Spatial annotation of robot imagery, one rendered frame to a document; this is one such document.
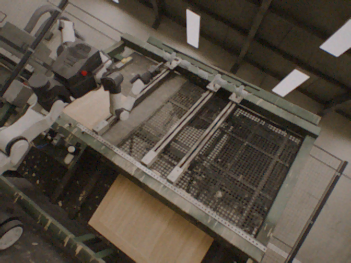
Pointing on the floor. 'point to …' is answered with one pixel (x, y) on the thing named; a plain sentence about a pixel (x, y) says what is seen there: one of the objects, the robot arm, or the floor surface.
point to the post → (6, 113)
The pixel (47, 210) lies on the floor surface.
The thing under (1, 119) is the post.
